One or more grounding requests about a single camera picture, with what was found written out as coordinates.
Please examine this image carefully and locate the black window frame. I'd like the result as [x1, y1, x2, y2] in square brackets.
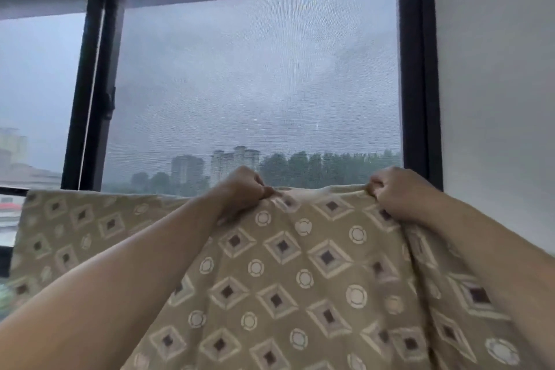
[0, 0, 444, 279]

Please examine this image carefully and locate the person's right hand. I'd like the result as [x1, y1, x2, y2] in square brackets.
[365, 166, 439, 225]

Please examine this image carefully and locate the person's right forearm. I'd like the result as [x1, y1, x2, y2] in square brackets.
[427, 192, 555, 370]

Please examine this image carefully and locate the person's left hand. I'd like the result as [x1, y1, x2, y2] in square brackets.
[212, 165, 277, 225]

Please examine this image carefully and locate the grey window insect screen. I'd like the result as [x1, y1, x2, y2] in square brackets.
[101, 0, 404, 193]

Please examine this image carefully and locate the black window latch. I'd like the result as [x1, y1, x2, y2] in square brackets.
[103, 86, 117, 121]

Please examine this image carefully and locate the person's left forearm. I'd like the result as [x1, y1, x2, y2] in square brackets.
[0, 188, 226, 370]

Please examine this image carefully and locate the beige diamond-patterned cloth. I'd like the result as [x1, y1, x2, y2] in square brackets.
[0, 184, 545, 370]

